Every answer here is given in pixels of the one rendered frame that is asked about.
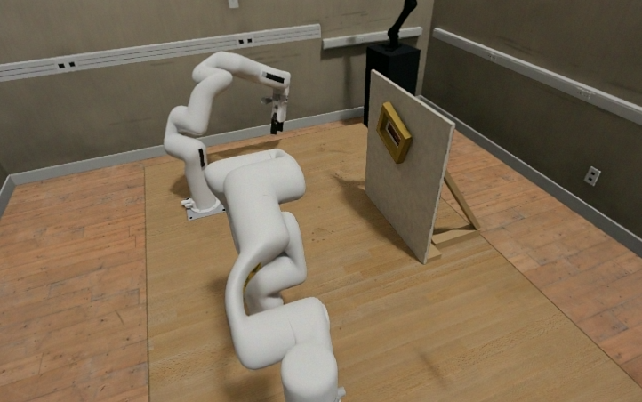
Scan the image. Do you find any yellow picture frame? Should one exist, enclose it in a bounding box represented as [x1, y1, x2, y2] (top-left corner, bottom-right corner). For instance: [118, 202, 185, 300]
[376, 102, 413, 165]

